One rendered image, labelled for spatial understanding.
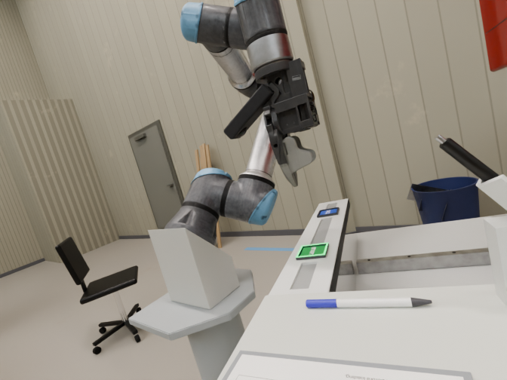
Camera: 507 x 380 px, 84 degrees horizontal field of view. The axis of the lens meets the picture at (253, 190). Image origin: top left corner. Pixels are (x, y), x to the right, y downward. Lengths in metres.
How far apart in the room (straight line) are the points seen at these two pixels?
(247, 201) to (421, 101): 2.40
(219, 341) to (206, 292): 0.15
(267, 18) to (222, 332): 0.73
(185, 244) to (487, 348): 0.60
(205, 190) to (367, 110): 2.45
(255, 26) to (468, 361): 0.49
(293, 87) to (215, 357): 0.70
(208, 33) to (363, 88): 2.54
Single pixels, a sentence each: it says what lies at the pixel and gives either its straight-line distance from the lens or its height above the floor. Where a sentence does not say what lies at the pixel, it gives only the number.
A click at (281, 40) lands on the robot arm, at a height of 1.34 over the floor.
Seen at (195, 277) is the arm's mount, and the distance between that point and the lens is 0.77.
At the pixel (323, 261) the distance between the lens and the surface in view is 0.52.
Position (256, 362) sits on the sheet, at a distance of 0.34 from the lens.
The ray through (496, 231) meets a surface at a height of 1.05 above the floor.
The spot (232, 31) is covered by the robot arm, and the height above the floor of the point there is 1.42.
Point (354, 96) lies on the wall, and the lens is 3.12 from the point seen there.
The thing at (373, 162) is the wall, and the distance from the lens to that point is 3.12.
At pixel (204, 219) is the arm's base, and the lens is 0.79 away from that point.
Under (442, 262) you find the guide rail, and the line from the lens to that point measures 0.76.
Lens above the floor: 1.17
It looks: 7 degrees down
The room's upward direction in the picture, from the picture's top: 15 degrees counter-clockwise
